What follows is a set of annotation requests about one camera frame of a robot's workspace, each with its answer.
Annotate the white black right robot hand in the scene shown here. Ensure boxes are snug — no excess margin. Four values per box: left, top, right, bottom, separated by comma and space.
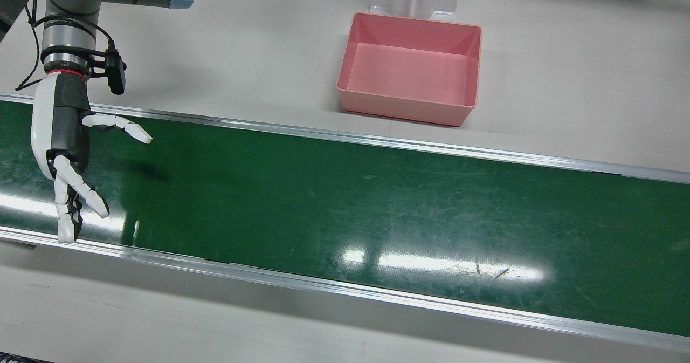
31, 71, 153, 244

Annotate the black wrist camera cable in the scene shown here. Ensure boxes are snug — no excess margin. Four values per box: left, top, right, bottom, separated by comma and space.
15, 0, 116, 92

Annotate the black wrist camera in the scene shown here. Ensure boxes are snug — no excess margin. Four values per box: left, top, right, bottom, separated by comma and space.
86, 50, 128, 95

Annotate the pink plastic box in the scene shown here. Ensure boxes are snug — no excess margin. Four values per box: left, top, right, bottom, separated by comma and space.
336, 12, 482, 127

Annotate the green conveyor belt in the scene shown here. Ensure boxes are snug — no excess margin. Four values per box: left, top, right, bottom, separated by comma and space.
0, 93, 690, 353

